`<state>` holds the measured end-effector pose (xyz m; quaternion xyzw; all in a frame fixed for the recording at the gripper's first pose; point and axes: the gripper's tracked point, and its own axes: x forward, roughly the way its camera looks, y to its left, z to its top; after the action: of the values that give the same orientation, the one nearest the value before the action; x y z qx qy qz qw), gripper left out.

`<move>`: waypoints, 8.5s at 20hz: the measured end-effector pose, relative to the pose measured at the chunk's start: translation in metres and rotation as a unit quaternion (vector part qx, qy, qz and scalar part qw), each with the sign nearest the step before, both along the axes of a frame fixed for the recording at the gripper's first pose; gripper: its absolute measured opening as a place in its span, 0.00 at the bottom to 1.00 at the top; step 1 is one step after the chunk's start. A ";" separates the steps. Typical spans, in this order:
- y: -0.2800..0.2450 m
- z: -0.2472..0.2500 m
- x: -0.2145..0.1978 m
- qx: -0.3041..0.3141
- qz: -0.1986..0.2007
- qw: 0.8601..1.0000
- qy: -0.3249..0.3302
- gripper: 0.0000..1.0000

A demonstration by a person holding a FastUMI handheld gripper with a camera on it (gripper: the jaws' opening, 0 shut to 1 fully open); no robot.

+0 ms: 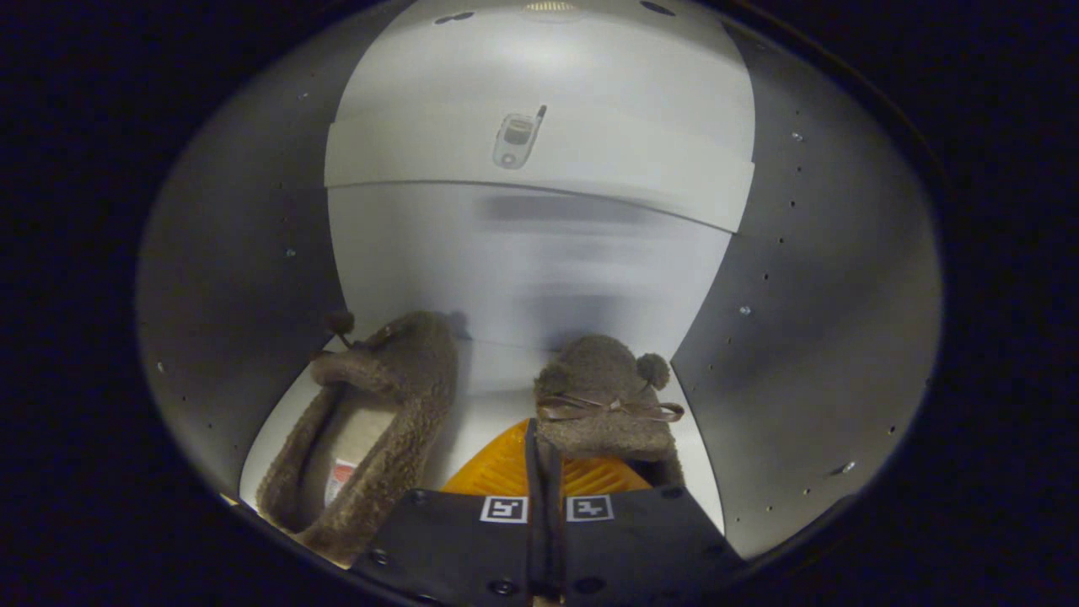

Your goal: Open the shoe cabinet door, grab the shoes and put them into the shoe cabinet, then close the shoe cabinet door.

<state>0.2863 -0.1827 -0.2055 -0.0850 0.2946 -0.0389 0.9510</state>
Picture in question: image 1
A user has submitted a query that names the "dark grey shoe cabinet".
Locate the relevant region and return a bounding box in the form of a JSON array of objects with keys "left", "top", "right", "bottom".
[{"left": 135, "top": 0, "right": 943, "bottom": 583}]

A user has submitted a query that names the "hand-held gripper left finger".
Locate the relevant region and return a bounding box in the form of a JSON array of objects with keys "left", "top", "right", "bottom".
[{"left": 350, "top": 419, "right": 545, "bottom": 607}]

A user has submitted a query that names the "brown fuzzy shoe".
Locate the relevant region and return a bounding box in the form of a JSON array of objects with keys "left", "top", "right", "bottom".
[
  {"left": 534, "top": 335, "right": 685, "bottom": 488},
  {"left": 255, "top": 310, "right": 460, "bottom": 561}
]

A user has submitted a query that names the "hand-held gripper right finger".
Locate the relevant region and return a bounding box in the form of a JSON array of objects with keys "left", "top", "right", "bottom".
[{"left": 544, "top": 443, "right": 747, "bottom": 607}]

